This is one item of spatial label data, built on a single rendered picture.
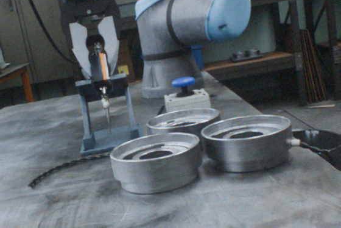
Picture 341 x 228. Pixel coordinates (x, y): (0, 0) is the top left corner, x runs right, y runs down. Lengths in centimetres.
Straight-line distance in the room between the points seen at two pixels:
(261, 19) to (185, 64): 366
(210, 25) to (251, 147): 50
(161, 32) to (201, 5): 12
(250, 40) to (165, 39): 366
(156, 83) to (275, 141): 60
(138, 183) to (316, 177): 18
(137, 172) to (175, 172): 4
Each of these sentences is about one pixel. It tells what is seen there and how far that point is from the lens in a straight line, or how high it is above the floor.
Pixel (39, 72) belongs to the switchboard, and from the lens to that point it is 445.
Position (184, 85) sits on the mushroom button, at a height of 87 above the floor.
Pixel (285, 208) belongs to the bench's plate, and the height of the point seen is 80.
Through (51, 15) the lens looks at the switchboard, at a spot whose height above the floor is 113.
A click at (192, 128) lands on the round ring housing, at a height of 84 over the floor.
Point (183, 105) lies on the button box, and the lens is 79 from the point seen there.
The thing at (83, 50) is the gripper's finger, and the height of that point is 95.
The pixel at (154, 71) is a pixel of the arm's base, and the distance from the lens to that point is 110.
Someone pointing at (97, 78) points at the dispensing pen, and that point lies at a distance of 76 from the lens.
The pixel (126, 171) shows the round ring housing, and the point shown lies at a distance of 52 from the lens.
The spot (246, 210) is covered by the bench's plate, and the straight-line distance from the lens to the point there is 46.
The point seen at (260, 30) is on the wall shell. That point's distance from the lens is 474.
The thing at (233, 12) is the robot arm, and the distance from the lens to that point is 101.
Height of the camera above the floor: 99
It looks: 12 degrees down
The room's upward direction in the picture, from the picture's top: 10 degrees counter-clockwise
